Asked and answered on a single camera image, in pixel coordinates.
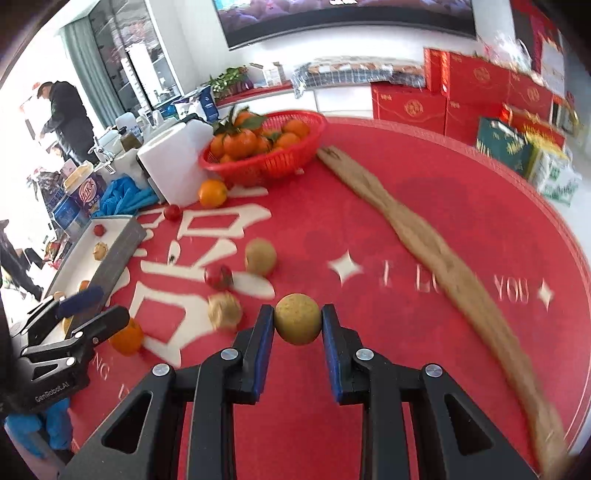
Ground blue rubber gloves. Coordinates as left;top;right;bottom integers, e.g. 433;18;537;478
91;175;158;218

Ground red cherry tomato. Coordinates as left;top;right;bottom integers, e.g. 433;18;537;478
163;205;182;222
204;264;233;291
93;224;106;237

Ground white shallow tray box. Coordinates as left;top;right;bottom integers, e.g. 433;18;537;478
47;215;146;336

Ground checkered cloth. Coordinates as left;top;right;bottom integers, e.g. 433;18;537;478
290;57;427;97

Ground green potted plant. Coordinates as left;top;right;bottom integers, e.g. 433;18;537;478
206;66;253;100

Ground purple milk tea cup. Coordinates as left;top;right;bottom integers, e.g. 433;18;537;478
63;161;106;216

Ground red plastic fruit basket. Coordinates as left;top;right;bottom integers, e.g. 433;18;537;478
198;109;328;186

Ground red cherry tomato in tray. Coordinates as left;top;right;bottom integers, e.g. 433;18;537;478
93;224;106;237

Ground red gift boxes stack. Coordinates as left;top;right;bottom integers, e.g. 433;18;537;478
370;48;564;145

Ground round brown longan fruit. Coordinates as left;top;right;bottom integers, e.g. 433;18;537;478
273;293;322;346

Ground orange beside basket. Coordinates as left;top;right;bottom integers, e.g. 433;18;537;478
198;179;228;209

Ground person in dark jacket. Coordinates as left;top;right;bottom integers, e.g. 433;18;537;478
37;81;99;166

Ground tan husk fruit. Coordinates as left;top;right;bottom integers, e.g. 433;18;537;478
207;292;242;330

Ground white paper towel roll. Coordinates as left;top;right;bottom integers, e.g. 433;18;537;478
137;119;213;207

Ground mandarins pile with leaves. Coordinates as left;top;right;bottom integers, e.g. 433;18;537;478
208;107;311;164

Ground red round table mat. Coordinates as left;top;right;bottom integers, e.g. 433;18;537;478
70;118;590;479

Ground crumpled husk fruit in tray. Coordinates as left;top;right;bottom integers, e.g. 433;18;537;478
92;242;108;261

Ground green gift box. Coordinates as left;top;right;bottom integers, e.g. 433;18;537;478
476;117;533;178

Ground wall television screen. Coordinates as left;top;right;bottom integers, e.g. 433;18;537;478
213;0;477;49

